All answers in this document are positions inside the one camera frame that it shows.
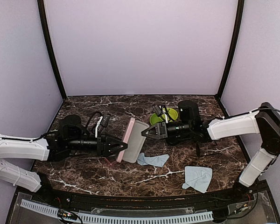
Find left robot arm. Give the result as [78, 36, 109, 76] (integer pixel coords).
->
[0, 114, 128, 203]

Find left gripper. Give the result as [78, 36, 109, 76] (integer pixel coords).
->
[66, 131, 127, 156]

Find green bowl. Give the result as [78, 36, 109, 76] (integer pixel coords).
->
[161, 108, 179, 122]

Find white slotted cable duct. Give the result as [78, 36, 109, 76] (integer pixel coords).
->
[20, 199, 214, 224]

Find pink glasses case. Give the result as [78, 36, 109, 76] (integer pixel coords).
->
[116, 118, 149, 163]

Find black sunglasses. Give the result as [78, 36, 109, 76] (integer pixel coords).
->
[196, 142, 222, 158]

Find pink sunglasses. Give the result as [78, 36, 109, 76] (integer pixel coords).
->
[103, 157, 119, 167]

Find right black frame post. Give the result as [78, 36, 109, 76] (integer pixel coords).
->
[216, 0, 245, 100]

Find black frame post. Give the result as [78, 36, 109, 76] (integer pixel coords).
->
[37, 0, 67, 101]
[216, 0, 245, 100]

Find black table front rail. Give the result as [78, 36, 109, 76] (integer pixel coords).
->
[32, 184, 259, 211]

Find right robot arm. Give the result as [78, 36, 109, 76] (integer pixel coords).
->
[141, 100, 280, 203]

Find green plate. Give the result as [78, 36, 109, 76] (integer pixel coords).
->
[149, 113, 165, 125]

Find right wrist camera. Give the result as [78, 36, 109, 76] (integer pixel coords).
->
[152, 105, 170, 123]

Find left black frame post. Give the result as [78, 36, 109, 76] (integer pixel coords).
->
[37, 0, 67, 101]

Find blue cleaning cloth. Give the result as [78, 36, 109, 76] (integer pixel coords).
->
[137, 153, 169, 168]
[182, 166, 213, 193]

